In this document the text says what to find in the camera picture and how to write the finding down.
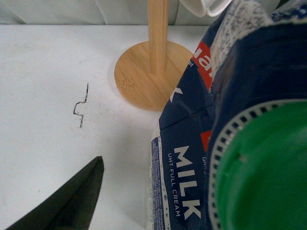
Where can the blue white milk carton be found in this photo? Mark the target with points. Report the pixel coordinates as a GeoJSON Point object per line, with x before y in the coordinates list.
{"type": "Point", "coordinates": [230, 152]}

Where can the white hanging mug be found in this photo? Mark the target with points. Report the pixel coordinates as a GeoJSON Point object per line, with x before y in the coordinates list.
{"type": "Point", "coordinates": [201, 8]}

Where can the wooden mug tree stand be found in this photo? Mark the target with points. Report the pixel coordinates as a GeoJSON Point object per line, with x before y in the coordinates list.
{"type": "Point", "coordinates": [147, 73]}

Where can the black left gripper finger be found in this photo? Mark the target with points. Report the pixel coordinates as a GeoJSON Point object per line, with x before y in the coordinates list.
{"type": "Point", "coordinates": [72, 206]}

